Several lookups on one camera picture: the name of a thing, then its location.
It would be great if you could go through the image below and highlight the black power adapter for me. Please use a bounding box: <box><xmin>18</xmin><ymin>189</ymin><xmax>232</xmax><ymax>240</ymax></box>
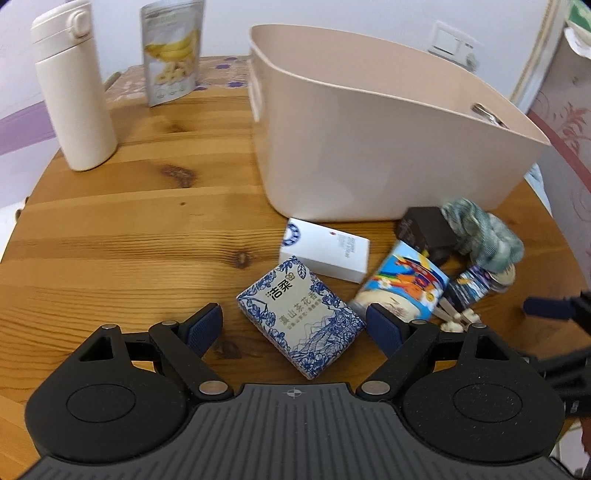
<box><xmin>398</xmin><ymin>206</ymin><xmax>458</xmax><ymax>267</ymax></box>

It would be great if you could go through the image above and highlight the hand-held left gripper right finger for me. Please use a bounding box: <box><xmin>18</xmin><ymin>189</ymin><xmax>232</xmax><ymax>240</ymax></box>
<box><xmin>359</xmin><ymin>303</ymin><xmax>514</xmax><ymax>401</ymax></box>

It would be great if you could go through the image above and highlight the beige plastic storage bin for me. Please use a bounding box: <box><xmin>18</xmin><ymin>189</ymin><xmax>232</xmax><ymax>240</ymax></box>
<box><xmin>248</xmin><ymin>24</ymin><xmax>551</xmax><ymax>221</ymax></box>

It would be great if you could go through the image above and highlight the green white plastic bag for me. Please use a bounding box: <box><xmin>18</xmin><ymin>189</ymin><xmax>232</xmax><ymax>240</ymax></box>
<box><xmin>563</xmin><ymin>0</ymin><xmax>591</xmax><ymax>54</ymax></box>

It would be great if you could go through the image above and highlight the colorful printed snack cup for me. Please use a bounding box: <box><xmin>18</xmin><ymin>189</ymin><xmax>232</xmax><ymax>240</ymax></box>
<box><xmin>349</xmin><ymin>240</ymin><xmax>450</xmax><ymax>324</ymax></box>

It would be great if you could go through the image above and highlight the shiny metal item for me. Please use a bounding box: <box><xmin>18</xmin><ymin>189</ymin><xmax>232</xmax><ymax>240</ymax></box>
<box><xmin>471</xmin><ymin>104</ymin><xmax>509</xmax><ymax>129</ymax></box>

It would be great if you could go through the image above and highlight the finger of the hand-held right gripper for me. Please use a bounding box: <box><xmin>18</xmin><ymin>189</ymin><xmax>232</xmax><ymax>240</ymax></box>
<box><xmin>523</xmin><ymin>290</ymin><xmax>591</xmax><ymax>334</ymax></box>
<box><xmin>521</xmin><ymin>344</ymin><xmax>591</xmax><ymax>398</ymax></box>

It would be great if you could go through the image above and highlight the white box with blue logo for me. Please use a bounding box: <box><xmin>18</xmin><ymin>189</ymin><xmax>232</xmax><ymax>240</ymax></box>
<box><xmin>279</xmin><ymin>218</ymin><xmax>371</xmax><ymax>284</ymax></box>

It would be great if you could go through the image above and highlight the blue floral tissue pack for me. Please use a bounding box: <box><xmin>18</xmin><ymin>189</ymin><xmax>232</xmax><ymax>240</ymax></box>
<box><xmin>236</xmin><ymin>257</ymin><xmax>367</xmax><ymax>380</ymax></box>

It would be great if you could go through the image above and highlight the white wall socket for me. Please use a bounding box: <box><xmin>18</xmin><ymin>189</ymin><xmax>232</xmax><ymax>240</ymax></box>
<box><xmin>427</xmin><ymin>21</ymin><xmax>478</xmax><ymax>70</ymax></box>

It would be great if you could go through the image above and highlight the pink floral cabinet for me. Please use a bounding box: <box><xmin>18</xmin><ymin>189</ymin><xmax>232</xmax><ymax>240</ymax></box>
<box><xmin>510</xmin><ymin>0</ymin><xmax>591</xmax><ymax>324</ymax></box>

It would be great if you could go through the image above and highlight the white thermos bottle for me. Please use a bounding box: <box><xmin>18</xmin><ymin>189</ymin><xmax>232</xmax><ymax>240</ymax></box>
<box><xmin>30</xmin><ymin>0</ymin><xmax>118</xmax><ymax>172</ymax></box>

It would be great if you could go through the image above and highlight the floral patterned cloth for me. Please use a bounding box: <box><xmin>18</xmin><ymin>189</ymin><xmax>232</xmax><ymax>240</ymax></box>
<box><xmin>102</xmin><ymin>55</ymin><xmax>253</xmax><ymax>105</ymax></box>

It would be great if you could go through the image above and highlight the banana chips pouch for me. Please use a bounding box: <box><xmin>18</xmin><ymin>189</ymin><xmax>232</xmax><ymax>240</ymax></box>
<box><xmin>140</xmin><ymin>0</ymin><xmax>205</xmax><ymax>108</ymax></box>

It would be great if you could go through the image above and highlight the green grey knit cloth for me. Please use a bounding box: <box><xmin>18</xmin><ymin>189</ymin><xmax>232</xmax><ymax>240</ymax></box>
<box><xmin>441</xmin><ymin>198</ymin><xmax>526</xmax><ymax>273</ymax></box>

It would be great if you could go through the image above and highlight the light blue cloth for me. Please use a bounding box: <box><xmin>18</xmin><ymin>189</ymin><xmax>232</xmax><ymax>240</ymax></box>
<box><xmin>526</xmin><ymin>164</ymin><xmax>553</xmax><ymax>216</ymax></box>

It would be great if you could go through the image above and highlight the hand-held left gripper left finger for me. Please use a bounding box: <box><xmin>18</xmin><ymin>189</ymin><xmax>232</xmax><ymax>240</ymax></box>
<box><xmin>78</xmin><ymin>302</ymin><xmax>234</xmax><ymax>405</ymax></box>

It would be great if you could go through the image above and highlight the small dark blue printed packet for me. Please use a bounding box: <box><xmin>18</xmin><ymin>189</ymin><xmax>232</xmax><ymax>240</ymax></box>
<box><xmin>445</xmin><ymin>265</ymin><xmax>516</xmax><ymax>309</ymax></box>

